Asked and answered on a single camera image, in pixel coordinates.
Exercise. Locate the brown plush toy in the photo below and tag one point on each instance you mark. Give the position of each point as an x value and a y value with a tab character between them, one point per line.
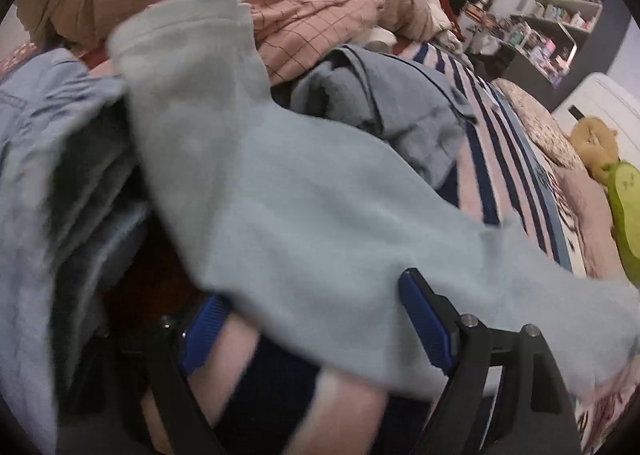
592	145

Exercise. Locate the green avocado plush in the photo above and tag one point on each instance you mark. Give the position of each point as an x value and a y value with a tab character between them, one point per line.
627	215

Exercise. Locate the dark bookshelf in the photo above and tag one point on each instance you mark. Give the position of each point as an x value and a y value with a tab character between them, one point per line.
565	30

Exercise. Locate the floral pillow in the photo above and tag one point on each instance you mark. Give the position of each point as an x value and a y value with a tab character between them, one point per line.
540	125

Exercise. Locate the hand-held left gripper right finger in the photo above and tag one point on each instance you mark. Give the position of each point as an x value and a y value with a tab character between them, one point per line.
425	315

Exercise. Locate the pink pillow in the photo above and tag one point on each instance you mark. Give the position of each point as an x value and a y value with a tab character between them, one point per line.
585	215

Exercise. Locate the light denim garment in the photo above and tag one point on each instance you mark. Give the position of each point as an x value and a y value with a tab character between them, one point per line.
30	135

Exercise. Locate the striped pink navy blanket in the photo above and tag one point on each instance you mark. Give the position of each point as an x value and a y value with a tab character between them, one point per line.
480	175

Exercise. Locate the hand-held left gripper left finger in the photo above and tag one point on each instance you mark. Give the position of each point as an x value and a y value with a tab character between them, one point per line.
200	335

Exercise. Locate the light blue pants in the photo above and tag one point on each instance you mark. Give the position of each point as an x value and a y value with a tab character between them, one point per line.
300	225

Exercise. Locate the pink checked garment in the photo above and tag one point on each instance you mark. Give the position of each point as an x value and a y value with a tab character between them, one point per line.
310	10

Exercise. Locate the white headboard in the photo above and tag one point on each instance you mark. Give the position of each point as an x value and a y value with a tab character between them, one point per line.
600	95

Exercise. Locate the blue grey shirt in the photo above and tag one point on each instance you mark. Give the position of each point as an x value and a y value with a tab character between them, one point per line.
410	105

